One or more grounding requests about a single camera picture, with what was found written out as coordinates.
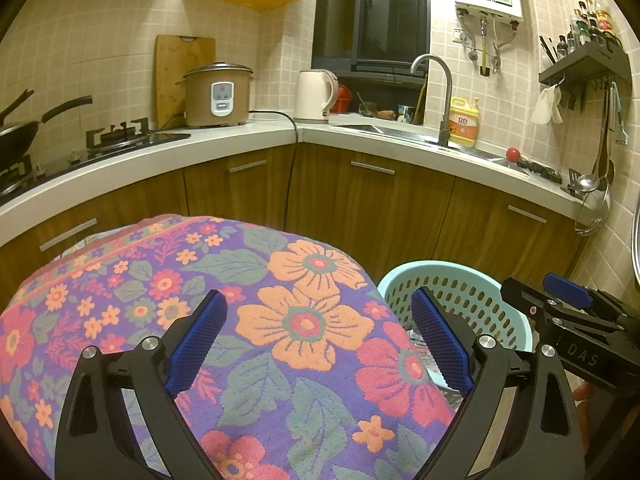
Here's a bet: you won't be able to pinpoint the hanging vegetable peeler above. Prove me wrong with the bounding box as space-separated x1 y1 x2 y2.
611 82 629 146

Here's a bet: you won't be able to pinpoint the water heater hoses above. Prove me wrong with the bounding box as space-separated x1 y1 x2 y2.
457 12 519 79

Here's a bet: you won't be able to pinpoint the white electric kettle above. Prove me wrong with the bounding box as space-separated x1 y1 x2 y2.
292 69 339 125

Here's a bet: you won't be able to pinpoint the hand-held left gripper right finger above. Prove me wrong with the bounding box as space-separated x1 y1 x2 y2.
410 287 587 480

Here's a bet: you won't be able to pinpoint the steel ladle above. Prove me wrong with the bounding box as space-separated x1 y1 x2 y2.
575 85 614 194

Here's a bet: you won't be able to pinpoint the wooden cutting board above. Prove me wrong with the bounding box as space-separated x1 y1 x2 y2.
154 34 217 131

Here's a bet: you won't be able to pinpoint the light blue perforated basket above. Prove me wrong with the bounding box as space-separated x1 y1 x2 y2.
376 260 535 407

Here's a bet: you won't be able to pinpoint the floral printed cloth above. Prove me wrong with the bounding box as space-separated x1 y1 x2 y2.
0 214 459 480

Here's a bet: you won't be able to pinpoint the beige rice cooker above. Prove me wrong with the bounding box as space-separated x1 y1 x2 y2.
182 61 255 129

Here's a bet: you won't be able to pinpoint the black wok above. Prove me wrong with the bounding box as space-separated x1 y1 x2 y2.
0 95 94 157

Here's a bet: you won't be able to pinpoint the row of seasoning bottles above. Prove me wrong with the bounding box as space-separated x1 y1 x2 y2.
567 0 622 49

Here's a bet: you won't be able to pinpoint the black power cable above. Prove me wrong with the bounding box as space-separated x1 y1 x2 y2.
248 109 302 232

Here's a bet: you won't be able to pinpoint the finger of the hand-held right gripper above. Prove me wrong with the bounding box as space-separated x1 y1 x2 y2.
543 273 626 322
500 276 562 322

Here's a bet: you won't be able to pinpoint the yellow dish soap bottle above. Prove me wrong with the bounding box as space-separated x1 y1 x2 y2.
448 96 481 149

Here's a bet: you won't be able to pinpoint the dark chopsticks bundle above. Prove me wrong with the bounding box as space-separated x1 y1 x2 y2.
538 34 569 62

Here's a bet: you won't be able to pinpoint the white hanging cloth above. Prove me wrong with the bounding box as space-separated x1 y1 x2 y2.
530 85 565 125

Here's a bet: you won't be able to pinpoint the black wall shelf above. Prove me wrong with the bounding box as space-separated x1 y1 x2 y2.
538 41 632 97

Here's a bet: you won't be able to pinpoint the stainless steel sink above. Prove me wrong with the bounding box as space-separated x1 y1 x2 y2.
327 123 530 178

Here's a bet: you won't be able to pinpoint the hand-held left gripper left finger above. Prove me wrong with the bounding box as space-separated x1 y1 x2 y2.
54 289 229 480

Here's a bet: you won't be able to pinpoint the black gas stove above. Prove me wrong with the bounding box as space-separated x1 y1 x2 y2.
0 117 192 196

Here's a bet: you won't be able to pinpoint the steel kitchen faucet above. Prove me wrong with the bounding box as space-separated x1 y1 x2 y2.
410 53 454 147

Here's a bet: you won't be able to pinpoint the dark scouring pad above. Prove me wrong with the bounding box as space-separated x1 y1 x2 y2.
517 157 564 184

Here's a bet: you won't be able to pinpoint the steel wire skimmer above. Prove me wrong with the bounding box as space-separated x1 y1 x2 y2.
575 180 614 237

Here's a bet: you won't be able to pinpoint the wooden base cabinet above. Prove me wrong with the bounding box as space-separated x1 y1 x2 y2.
0 142 592 311

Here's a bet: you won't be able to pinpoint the dark window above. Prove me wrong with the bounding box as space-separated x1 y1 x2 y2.
311 0 432 84

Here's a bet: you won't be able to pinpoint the white kitchen countertop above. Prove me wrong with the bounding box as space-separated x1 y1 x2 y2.
0 119 599 249

